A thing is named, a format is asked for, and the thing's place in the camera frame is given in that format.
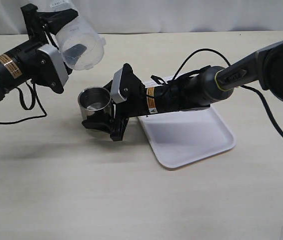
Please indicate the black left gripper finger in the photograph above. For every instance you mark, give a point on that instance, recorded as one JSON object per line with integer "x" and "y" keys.
{"x": 75, "y": 51}
{"x": 53, "y": 22}

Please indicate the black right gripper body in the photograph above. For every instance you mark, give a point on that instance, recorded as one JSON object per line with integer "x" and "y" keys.
{"x": 134, "y": 90}

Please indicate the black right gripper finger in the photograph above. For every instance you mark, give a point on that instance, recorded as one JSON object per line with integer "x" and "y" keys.
{"x": 98, "y": 124}

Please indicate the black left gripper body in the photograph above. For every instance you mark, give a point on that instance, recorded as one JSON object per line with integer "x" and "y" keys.
{"x": 32, "y": 60}

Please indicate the clear plastic water pitcher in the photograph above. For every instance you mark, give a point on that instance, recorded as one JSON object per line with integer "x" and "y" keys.
{"x": 79, "y": 31}

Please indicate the stainless steel cup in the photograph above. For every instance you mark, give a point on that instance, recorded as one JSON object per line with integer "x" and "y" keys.
{"x": 94, "y": 102}

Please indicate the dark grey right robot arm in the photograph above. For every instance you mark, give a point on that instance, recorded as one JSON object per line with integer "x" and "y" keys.
{"x": 199, "y": 89}

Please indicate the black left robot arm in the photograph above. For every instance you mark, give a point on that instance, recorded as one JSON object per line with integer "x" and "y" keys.
{"x": 11, "y": 76}

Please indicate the white backdrop curtain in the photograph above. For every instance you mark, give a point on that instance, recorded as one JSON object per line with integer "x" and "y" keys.
{"x": 174, "y": 16}

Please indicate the white rectangular plastic tray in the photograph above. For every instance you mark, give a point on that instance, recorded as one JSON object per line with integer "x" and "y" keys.
{"x": 181, "y": 138}

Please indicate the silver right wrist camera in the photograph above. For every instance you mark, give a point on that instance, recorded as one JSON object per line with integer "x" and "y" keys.
{"x": 115, "y": 92}

